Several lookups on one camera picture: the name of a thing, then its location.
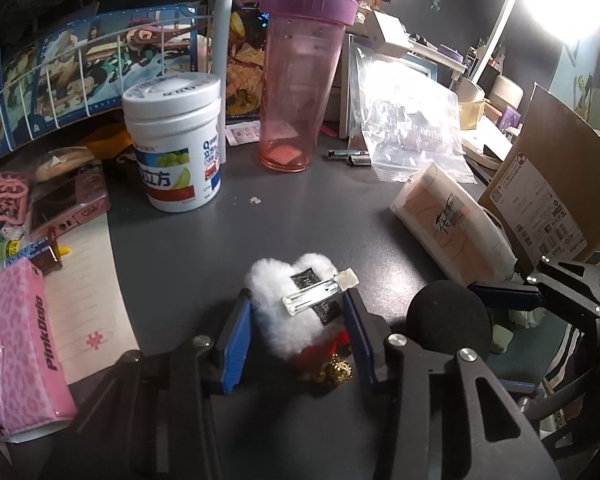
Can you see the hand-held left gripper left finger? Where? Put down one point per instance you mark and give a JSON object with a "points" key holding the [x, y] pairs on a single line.
{"points": [[234, 347]]}

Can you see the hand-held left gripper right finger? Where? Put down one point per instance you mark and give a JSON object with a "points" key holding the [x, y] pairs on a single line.
{"points": [[358, 342]]}

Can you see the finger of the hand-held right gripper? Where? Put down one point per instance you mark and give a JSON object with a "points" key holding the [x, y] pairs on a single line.
{"points": [[505, 295]]}

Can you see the black foam ball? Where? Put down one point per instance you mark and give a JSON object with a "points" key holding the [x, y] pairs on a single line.
{"points": [[447, 320]]}

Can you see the white fluffy heart hair clip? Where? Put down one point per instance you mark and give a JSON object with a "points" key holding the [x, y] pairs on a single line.
{"points": [[300, 305]]}

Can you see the crumpled white tissue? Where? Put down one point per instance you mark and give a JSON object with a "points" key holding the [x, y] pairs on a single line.
{"points": [[526, 316]]}

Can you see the green eraser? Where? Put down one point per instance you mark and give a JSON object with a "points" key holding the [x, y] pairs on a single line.
{"points": [[501, 340]]}

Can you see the cotton pad packet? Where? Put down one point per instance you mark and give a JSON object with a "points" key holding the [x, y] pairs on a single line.
{"points": [[450, 220]]}

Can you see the cardboard box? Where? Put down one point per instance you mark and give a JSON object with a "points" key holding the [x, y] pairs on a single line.
{"points": [[545, 170]]}

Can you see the white lined notepad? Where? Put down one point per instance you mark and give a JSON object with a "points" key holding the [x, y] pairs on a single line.
{"points": [[87, 285]]}

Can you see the silver metal tube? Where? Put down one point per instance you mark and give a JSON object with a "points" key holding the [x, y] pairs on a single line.
{"points": [[359, 160], [347, 153]]}

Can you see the beige storage basket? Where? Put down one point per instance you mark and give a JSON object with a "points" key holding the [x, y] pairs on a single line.
{"points": [[472, 107]]}

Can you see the clear zip bag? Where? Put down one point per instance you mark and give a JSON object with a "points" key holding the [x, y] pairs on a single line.
{"points": [[410, 115]]}

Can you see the brown snack wrapper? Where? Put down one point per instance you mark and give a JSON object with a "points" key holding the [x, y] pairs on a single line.
{"points": [[47, 257]]}

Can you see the small white pink sachet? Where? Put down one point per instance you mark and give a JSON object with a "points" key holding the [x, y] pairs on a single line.
{"points": [[244, 134]]}

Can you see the pink tissue box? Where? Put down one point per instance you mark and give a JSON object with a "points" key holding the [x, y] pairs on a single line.
{"points": [[15, 355]]}

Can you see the white plastic jar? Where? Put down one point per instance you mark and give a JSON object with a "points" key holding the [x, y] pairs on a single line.
{"points": [[175, 130]]}

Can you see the pink transparent tumbler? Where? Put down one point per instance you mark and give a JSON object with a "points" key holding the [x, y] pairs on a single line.
{"points": [[300, 85]]}

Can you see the pink outline ornament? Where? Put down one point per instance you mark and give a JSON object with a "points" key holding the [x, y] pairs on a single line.
{"points": [[7, 195]]}

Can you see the white power adapter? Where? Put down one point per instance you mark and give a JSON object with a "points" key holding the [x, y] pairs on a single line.
{"points": [[387, 32]]}

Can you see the bright desk lamp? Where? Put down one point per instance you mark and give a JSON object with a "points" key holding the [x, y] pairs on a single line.
{"points": [[560, 0]]}

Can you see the white lamp pole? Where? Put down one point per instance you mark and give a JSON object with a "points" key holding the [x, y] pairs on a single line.
{"points": [[230, 35]]}

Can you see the printed cartoon poster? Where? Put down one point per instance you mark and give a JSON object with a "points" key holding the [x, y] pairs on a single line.
{"points": [[55, 75]]}

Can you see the pink compact camera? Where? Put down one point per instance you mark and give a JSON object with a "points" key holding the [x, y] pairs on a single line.
{"points": [[65, 205]]}

